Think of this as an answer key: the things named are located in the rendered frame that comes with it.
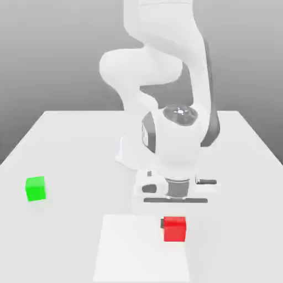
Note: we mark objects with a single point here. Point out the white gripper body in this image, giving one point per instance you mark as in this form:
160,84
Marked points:
175,200

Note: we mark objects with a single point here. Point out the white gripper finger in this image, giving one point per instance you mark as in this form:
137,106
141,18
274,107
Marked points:
162,223

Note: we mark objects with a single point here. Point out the small red cube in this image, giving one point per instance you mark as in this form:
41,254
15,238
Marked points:
175,230

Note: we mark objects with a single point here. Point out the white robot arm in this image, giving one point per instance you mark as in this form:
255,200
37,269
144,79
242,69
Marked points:
168,55

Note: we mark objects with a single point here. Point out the small green cube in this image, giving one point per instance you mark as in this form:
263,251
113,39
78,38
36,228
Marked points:
35,189

